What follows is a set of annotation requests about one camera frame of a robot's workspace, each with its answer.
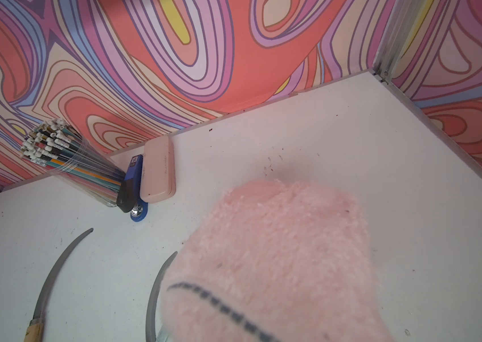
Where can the pink terry rag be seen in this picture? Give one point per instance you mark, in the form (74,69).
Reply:
(275,261)

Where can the cup of coloured pencils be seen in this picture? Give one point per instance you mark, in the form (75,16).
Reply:
(59,148)

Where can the pink rectangular box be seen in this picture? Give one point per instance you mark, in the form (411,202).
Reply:
(158,171)

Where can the wooden handle sickle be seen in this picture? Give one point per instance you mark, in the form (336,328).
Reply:
(152,334)
(35,330)

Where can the blue stapler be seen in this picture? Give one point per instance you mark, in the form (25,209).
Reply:
(129,198)

